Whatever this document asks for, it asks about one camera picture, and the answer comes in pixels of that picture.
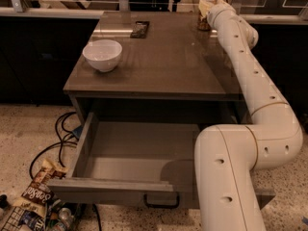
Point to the brown chip bag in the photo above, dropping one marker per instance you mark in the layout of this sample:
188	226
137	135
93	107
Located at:
37	194

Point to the silver can in basket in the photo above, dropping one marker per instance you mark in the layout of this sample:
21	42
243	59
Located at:
66	217

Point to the wire basket with snacks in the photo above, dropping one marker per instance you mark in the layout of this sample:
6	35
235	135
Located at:
22	220

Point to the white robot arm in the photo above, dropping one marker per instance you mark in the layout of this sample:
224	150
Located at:
225	154

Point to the open grey top drawer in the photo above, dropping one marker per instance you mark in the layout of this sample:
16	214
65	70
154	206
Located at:
120	158

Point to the grey cabinet with glossy top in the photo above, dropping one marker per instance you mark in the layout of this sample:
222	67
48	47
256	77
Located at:
176	70

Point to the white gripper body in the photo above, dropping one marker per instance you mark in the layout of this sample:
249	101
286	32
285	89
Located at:
209	8

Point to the white ceramic bowl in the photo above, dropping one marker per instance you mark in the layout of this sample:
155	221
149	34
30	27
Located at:
103	55

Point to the orange soda can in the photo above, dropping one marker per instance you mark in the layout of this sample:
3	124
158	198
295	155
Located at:
202	23

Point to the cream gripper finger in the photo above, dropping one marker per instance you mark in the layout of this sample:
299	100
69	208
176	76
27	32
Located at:
205	5

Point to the black drawer handle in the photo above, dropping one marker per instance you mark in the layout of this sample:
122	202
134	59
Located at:
159	202

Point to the dark snack packet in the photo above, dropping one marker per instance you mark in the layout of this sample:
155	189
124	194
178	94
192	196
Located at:
139	30

